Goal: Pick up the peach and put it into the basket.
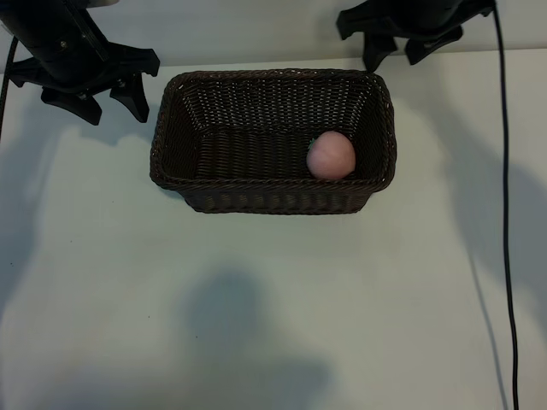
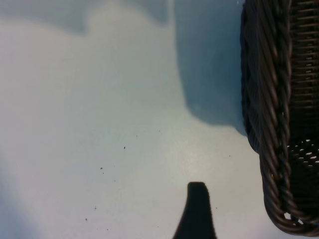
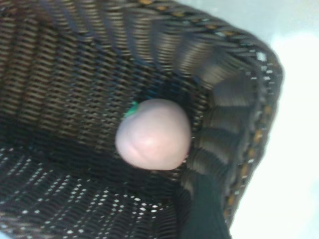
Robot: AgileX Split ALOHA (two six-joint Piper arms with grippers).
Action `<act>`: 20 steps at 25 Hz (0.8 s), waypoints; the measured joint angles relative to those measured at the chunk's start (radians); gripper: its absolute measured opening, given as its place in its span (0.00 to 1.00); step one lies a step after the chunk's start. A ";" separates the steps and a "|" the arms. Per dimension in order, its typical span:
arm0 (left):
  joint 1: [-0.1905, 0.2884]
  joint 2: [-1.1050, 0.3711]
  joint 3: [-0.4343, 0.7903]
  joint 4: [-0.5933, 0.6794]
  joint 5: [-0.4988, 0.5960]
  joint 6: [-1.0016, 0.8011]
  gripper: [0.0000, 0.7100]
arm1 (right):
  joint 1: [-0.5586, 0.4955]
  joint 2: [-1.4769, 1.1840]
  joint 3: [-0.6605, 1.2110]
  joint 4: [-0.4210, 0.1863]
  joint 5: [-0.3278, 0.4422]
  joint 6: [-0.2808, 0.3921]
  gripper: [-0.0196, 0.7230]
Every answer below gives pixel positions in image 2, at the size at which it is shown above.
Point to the dark brown wicker basket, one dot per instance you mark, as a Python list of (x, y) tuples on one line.
[(269, 99)]

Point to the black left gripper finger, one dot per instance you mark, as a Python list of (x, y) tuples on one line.
[(197, 214)]

